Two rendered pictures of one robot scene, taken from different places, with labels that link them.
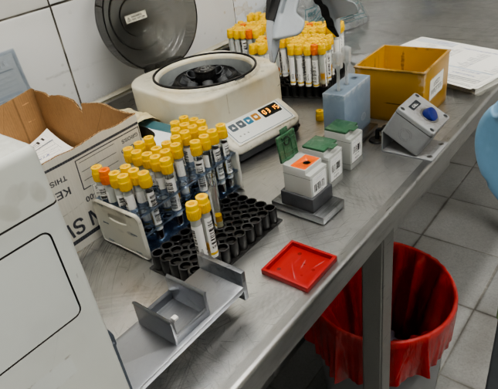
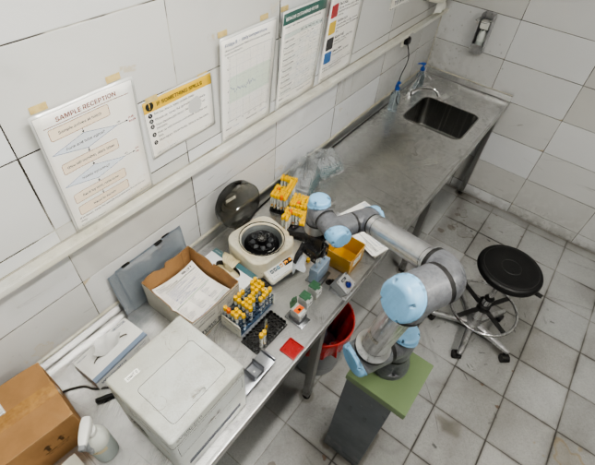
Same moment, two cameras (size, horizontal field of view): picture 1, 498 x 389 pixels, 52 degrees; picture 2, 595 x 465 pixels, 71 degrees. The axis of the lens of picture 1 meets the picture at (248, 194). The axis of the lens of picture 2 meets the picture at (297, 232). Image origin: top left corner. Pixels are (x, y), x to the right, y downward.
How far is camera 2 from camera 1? 1.08 m
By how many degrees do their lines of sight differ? 17
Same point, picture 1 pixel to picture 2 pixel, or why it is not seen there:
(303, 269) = (292, 351)
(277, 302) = (283, 363)
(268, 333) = (279, 375)
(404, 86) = (343, 262)
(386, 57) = not seen: hidden behind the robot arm
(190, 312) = (258, 369)
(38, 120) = (188, 256)
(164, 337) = (251, 378)
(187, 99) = (255, 263)
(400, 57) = not seen: hidden behind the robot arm
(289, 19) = (301, 265)
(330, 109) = (312, 273)
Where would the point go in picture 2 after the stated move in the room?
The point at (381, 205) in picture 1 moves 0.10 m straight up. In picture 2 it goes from (323, 323) to (326, 309)
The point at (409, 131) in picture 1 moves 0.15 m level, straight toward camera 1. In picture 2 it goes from (339, 290) to (332, 320)
